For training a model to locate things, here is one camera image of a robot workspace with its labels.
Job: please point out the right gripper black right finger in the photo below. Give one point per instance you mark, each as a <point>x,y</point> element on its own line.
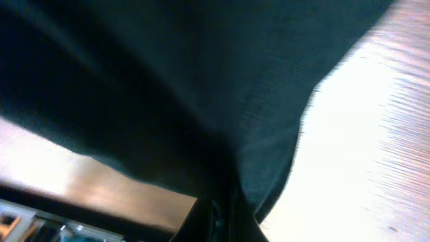
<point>242,225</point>

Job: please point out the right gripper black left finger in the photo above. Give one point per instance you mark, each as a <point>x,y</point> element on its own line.
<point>198,225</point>

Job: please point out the dark green cloth garment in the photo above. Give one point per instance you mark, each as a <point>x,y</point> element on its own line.
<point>192,96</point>

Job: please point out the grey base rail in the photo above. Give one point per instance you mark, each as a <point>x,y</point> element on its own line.
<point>23,224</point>

